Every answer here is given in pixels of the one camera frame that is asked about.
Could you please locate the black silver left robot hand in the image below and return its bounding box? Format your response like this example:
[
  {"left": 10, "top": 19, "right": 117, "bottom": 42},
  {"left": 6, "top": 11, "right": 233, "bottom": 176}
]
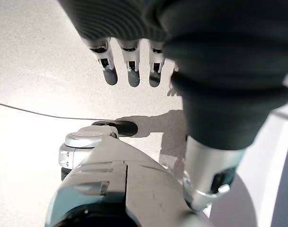
[{"left": 56, "top": 0, "right": 288, "bottom": 211}]

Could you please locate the black left robot foot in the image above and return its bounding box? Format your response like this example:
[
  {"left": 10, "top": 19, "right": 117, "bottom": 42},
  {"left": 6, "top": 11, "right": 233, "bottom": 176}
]
[{"left": 91, "top": 120, "right": 139, "bottom": 138}]

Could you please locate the thin black floor cable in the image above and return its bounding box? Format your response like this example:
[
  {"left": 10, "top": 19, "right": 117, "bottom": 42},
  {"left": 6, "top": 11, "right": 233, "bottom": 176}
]
[{"left": 0, "top": 101, "right": 118, "bottom": 121}]

